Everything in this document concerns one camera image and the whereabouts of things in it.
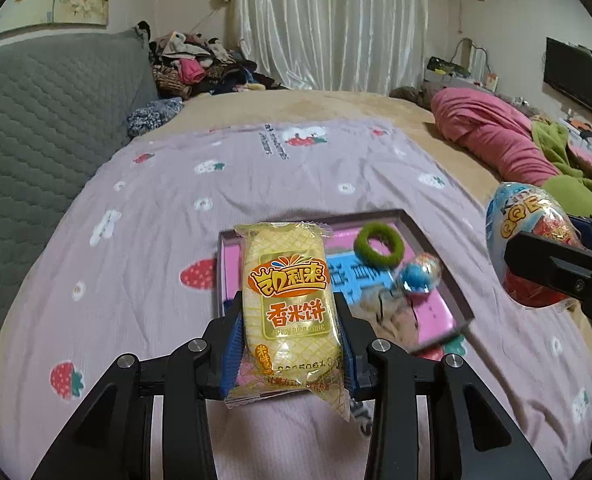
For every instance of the grey shallow cardboard box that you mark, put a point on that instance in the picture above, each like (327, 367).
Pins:
(225, 270)

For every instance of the green fleece garment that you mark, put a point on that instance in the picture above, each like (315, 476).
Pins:
(556, 145)

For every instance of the pink quilt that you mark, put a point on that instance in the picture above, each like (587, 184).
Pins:
(481, 120)

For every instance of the egg-shaped toy packet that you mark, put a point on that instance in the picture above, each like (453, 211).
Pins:
(521, 215)

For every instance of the white curtain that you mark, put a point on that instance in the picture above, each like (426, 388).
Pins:
(336, 20)

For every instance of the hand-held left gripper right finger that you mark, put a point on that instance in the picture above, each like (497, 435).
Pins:
(358, 350)

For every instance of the green fuzzy hair scrunchie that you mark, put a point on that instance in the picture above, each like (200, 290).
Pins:
(363, 252)

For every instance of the lilac printed blanket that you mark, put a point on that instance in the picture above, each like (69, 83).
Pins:
(150, 240)

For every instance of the grey quilted headboard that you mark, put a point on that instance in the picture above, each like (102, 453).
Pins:
(40, 135)

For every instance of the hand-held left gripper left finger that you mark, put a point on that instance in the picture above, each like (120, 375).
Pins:
(231, 350)

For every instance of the black bag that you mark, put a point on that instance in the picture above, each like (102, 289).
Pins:
(443, 65)

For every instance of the black television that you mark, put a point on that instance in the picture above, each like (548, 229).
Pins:
(576, 77)

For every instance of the brown fuzzy cloth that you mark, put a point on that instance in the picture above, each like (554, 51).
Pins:
(408, 94)

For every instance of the beige dotted mesh pouch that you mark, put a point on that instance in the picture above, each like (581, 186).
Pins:
(391, 315)

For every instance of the pink and blue book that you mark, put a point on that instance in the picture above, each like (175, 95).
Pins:
(428, 320)

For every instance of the blue patterned cloth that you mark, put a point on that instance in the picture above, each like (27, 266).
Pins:
(153, 115)

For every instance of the yellow rice cracker packet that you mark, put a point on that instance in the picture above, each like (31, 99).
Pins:
(288, 285)

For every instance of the pile of clothes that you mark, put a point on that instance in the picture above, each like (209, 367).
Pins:
(195, 65)

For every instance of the small blue foil ball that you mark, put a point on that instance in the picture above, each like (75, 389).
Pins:
(418, 275)

